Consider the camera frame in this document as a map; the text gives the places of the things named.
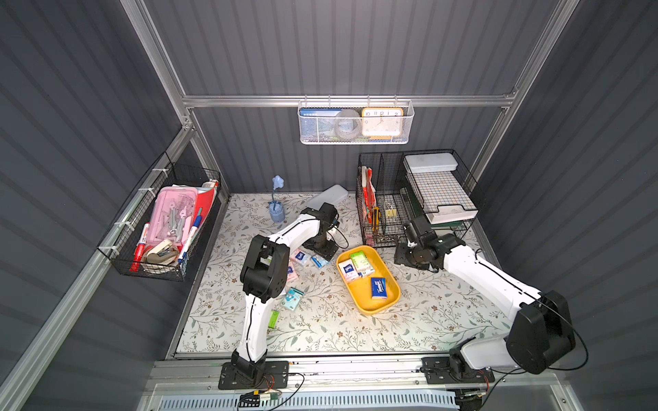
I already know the red white marker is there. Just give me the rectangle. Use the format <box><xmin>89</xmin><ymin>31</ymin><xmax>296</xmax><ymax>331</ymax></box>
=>
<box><xmin>130</xmin><ymin>223</ymin><xmax>150</xmax><ymax>272</ymax></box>

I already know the blue white marker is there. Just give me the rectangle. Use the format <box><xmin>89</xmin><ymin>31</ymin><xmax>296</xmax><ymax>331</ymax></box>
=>
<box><xmin>178</xmin><ymin>208</ymin><xmax>203</xmax><ymax>265</ymax></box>

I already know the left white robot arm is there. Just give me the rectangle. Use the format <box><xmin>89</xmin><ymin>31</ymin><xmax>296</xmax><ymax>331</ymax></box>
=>
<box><xmin>233</xmin><ymin>203</ymin><xmax>339</xmax><ymax>366</ymax></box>

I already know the white box on organizer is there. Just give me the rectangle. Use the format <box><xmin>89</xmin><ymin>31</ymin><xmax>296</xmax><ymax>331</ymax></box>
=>
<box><xmin>404</xmin><ymin>152</ymin><xmax>458</xmax><ymax>174</ymax></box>

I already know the yellow alarm clock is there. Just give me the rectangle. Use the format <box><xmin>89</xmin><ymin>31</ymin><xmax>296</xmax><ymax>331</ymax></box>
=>
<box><xmin>362</xmin><ymin>107</ymin><xmax>404</xmax><ymax>138</ymax></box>

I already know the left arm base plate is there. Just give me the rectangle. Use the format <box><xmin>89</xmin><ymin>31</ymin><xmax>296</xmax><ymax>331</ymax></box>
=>
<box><xmin>218</xmin><ymin>361</ymin><xmax>290</xmax><ymax>390</ymax></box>

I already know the white wire wall basket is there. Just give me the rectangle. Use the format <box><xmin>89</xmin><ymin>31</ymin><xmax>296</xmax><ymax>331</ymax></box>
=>
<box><xmin>297</xmin><ymin>99</ymin><xmax>416</xmax><ymax>146</ymax></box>

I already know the black wire desk organizer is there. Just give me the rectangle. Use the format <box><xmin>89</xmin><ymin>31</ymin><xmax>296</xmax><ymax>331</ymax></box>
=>
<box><xmin>356</xmin><ymin>149</ymin><xmax>484</xmax><ymax>248</ymax></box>

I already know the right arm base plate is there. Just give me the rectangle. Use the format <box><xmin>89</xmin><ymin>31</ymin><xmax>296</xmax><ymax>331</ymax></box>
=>
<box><xmin>420</xmin><ymin>356</ymin><xmax>495</xmax><ymax>385</ymax></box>

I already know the teal tissue pack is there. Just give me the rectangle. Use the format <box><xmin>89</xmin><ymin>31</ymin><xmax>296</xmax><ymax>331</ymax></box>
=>
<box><xmin>282</xmin><ymin>288</ymin><xmax>305</xmax><ymax>312</ymax></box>

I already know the checkered notebook stack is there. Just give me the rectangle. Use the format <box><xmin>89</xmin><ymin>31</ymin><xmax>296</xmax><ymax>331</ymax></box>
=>
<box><xmin>407</xmin><ymin>171</ymin><xmax>478</xmax><ymax>224</ymax></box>

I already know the green white tissue pack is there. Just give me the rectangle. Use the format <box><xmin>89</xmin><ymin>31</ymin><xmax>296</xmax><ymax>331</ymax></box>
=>
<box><xmin>350</xmin><ymin>251</ymin><xmax>375</xmax><ymax>277</ymax></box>

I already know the pink pencil case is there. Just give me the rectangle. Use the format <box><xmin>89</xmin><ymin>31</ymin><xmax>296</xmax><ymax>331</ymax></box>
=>
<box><xmin>147</xmin><ymin>186</ymin><xmax>198</xmax><ymax>247</ymax></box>

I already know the white rectangular plastic case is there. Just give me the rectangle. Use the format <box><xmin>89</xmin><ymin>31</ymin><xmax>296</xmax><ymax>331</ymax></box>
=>
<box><xmin>305</xmin><ymin>184</ymin><xmax>348</xmax><ymax>210</ymax></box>

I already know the green tissue pack front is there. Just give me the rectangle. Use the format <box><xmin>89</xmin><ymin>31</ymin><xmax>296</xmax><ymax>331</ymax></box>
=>
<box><xmin>268</xmin><ymin>310</ymin><xmax>280</xmax><ymax>330</ymax></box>

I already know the black wire side basket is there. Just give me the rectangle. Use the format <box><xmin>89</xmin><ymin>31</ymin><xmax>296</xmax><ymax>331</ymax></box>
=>
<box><xmin>99</xmin><ymin>159</ymin><xmax>221</xmax><ymax>282</ymax></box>

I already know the blue flower desk lamp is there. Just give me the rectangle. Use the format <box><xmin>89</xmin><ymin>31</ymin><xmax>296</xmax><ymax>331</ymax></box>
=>
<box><xmin>268</xmin><ymin>175</ymin><xmax>285</xmax><ymax>224</ymax></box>

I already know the yellow plastic storage box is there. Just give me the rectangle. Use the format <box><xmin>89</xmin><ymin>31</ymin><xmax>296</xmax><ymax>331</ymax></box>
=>
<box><xmin>336</xmin><ymin>245</ymin><xmax>402</xmax><ymax>316</ymax></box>

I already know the floral table mat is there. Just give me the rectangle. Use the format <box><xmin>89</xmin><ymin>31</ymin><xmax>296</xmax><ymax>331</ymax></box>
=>
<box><xmin>176</xmin><ymin>194</ymin><xmax>512</xmax><ymax>357</ymax></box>

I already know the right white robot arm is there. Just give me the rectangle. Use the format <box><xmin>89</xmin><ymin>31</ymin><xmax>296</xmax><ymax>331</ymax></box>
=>
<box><xmin>394</xmin><ymin>216</ymin><xmax>580</xmax><ymax>378</ymax></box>

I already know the beige stapler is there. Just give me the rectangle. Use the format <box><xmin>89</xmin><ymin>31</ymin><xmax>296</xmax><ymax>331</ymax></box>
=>
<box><xmin>144</xmin><ymin>240</ymin><xmax>179</xmax><ymax>265</ymax></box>

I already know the blue box in basket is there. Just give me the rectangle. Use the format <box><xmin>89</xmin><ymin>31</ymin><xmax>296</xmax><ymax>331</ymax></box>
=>
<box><xmin>298</xmin><ymin>108</ymin><xmax>341</xmax><ymax>145</ymax></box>

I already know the tape roll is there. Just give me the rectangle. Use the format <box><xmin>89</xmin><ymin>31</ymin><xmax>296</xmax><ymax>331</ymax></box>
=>
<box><xmin>334</xmin><ymin>109</ymin><xmax>362</xmax><ymax>141</ymax></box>

